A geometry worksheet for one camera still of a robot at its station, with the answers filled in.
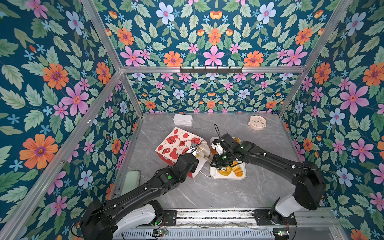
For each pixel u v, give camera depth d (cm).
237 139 104
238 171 88
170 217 74
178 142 88
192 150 65
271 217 65
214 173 87
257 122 111
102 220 40
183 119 111
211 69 93
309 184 42
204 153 85
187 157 59
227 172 86
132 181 84
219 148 73
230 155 62
